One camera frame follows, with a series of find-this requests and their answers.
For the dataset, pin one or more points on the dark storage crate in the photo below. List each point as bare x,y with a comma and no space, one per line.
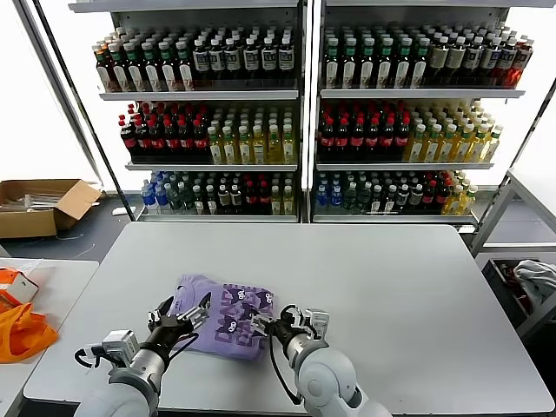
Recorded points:
499,282

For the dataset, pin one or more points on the dark bottle white cap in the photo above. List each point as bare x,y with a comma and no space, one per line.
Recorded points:
376,200
198,202
389,200
211,202
402,197
415,197

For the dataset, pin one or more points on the grey metal shelf rack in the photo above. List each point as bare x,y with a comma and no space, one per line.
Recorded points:
195,95
412,93

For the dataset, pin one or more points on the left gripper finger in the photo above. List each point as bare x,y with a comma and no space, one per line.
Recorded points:
158,312
196,310

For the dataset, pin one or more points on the blue water bottle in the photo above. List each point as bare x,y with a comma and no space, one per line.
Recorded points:
335,197
322,197
147,197
161,197

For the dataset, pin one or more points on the small white floor scrap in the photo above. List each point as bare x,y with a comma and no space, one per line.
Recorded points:
118,211

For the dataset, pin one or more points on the dark drink bottle green cap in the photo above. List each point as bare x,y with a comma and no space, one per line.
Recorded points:
385,65
403,65
419,65
148,65
131,65
367,65
348,65
183,65
331,65
165,65
116,65

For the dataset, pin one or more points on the purple printed T-shirt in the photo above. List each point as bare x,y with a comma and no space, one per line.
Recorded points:
191,286

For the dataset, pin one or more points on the cola bottle red cap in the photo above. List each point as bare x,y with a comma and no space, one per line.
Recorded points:
341,137
356,137
200,139
142,139
386,137
171,139
326,137
429,197
401,137
263,200
442,195
128,139
372,137
156,139
250,200
186,139

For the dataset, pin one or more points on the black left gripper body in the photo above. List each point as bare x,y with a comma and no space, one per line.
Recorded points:
169,330

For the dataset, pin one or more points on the clear plastic tube bundle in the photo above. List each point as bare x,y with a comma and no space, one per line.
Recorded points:
39,202

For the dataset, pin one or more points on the dark bottle beige label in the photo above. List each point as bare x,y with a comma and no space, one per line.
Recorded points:
455,58
438,58

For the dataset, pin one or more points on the grey slanted frame beam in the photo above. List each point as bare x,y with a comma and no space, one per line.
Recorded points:
56,87

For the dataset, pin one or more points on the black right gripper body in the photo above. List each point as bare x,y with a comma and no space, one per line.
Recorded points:
286,332

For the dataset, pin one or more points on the open cardboard box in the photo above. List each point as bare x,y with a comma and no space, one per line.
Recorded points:
26,226

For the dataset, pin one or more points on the small orange white box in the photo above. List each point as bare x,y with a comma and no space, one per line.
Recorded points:
24,286

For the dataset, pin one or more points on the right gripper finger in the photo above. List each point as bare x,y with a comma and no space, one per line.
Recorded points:
265,320
265,332

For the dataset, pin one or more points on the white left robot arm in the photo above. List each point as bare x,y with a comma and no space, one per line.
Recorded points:
130,382

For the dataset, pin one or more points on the crumpled grey white cloth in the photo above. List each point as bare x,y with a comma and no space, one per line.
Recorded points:
536,273

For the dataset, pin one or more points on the orange fabric bag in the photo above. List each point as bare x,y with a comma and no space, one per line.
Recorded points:
21,334

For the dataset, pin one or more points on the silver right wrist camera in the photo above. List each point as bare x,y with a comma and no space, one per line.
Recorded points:
318,323

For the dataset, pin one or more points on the yellow juice bottle white cap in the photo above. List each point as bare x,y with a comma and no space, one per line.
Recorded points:
467,197
288,147
259,147
244,147
432,145
417,145
454,200
273,147
229,147
493,145
478,145
276,202
214,147
288,202
447,145
463,145

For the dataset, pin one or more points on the grey metal frame cart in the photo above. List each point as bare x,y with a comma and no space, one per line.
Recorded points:
490,219

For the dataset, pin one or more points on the red item in crate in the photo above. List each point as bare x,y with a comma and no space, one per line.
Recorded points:
508,273

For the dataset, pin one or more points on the dark bottle blue white label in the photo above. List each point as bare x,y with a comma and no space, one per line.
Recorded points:
267,60
200,61
285,60
232,61
250,60
472,58
216,61
506,58
490,58

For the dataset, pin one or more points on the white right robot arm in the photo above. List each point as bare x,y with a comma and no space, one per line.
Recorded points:
326,373

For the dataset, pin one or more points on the clear green water bottle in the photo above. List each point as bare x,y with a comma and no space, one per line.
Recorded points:
174,197
186,197
363,197
349,197

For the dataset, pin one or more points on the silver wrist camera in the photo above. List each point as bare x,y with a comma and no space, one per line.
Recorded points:
318,323
121,345

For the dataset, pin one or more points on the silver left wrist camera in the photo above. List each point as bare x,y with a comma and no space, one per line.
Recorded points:
121,345

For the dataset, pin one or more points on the thin black slanted pole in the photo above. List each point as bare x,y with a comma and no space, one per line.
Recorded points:
82,108

